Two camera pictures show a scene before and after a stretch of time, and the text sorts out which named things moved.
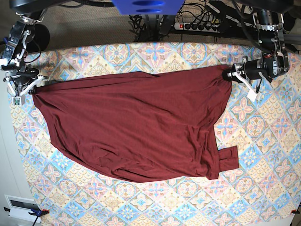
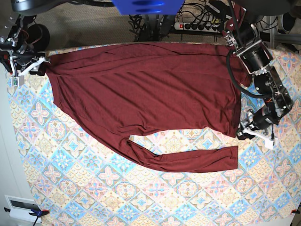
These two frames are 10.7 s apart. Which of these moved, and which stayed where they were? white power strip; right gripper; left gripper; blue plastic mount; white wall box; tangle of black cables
Moved: right gripper; left gripper
Stayed: white power strip; tangle of black cables; white wall box; blue plastic mount
